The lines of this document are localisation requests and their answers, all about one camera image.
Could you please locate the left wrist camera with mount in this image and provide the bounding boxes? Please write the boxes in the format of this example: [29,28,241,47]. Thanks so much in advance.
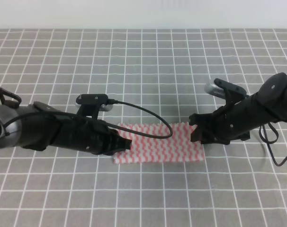
[76,94,113,119]

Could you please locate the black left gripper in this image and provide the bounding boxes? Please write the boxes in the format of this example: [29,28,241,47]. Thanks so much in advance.
[51,115,132,156]

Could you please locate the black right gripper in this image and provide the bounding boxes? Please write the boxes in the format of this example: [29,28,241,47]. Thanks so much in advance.
[188,104,251,145]

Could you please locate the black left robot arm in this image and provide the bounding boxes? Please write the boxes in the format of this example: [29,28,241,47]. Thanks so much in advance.
[0,87,132,156]

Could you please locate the pink wavy striped towel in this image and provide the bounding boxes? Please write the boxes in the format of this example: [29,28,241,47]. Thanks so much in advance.
[113,122,205,164]

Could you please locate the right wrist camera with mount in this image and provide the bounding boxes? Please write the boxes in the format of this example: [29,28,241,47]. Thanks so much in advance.
[204,78,248,110]

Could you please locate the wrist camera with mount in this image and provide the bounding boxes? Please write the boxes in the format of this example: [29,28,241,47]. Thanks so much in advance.
[76,94,113,119]
[204,78,248,110]

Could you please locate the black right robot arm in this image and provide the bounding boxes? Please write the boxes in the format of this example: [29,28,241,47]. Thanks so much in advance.
[189,72,287,145]

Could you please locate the grey checked tablecloth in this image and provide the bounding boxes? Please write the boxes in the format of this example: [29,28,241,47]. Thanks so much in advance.
[0,29,287,227]

